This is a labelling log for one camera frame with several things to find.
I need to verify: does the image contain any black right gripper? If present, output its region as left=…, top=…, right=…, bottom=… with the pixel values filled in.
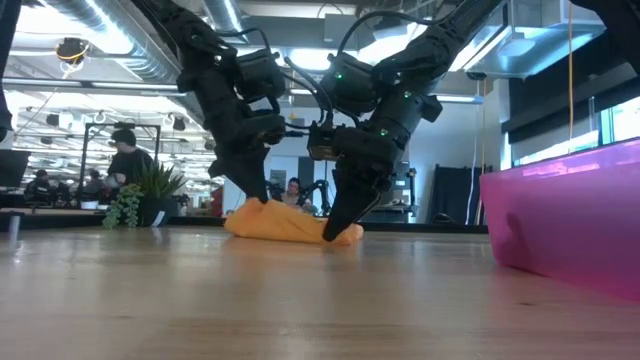
left=306, top=88, right=445, bottom=243

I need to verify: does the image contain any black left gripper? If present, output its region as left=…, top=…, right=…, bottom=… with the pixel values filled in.
left=177, top=64, right=287, bottom=204

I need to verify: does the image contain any orange microfiber towel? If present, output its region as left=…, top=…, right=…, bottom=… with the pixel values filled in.
left=223, top=197, right=365, bottom=247

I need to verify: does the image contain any pink plastic basket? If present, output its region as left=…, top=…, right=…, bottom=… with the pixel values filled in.
left=479, top=137, right=640, bottom=304

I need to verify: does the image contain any grey equipment cart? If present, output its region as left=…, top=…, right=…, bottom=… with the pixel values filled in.
left=359, top=159, right=419, bottom=225

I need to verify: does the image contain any person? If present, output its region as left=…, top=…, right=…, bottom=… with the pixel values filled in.
left=82, top=168, right=107, bottom=199
left=23, top=168, right=51, bottom=201
left=280, top=176, right=315, bottom=211
left=105, top=128, right=155, bottom=190

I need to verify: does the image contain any green artificial potted plant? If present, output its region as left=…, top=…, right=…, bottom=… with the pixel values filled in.
left=102, top=159, right=189, bottom=230

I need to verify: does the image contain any black curtain panel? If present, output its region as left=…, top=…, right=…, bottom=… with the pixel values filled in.
left=432, top=163, right=495, bottom=227

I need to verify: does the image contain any dark background monitor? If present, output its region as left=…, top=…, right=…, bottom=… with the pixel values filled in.
left=0, top=148, right=32, bottom=189

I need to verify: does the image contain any black aluminium table frame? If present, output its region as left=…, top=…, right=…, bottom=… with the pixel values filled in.
left=0, top=208, right=489, bottom=235

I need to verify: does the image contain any distant black gantry frame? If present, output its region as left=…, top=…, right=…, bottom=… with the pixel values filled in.
left=77, top=122, right=162, bottom=206
left=284, top=130, right=331, bottom=216

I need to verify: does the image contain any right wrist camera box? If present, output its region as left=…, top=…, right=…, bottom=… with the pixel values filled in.
left=327, top=52, right=381, bottom=115

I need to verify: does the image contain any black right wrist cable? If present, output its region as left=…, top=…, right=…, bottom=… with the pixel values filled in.
left=337, top=9, right=446, bottom=56

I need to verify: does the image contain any black ceiling cable reel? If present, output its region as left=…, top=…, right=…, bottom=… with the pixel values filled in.
left=54, top=37, right=92, bottom=66

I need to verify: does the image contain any silver corrugated ceiling duct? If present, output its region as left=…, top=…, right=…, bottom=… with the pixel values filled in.
left=42, top=0, right=249, bottom=134

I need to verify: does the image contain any silver rectangular air duct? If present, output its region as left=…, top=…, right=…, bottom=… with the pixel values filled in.
left=462, top=0, right=614, bottom=80

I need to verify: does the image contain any silver metal post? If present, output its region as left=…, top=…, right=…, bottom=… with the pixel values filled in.
left=8, top=213, right=22, bottom=246

